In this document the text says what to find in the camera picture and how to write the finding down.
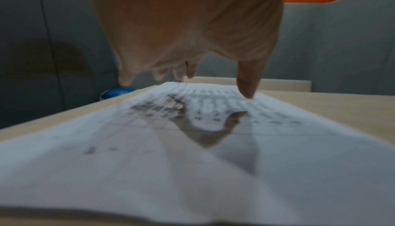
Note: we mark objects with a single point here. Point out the person's left hand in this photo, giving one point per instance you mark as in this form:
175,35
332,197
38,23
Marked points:
185,20

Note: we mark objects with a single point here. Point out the stack of printed paper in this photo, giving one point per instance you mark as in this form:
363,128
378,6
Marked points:
123,171

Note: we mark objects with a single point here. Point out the grey bin with blue lid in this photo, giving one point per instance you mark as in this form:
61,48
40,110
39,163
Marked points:
117,93

